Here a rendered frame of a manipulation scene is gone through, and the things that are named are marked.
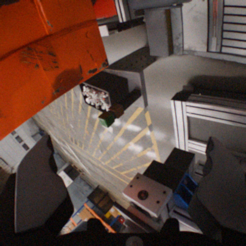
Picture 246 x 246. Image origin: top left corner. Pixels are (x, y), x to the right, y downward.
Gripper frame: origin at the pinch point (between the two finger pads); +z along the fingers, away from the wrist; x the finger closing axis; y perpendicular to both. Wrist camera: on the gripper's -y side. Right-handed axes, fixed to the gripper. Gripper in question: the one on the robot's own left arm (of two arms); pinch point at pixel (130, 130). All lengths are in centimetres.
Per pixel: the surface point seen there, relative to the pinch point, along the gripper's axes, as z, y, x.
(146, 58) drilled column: 83, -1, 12
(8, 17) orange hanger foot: 21.2, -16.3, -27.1
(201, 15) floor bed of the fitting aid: 60, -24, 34
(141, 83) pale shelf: 46.1, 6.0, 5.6
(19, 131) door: 871, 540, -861
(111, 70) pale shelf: 54, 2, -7
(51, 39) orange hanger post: 26.9, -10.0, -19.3
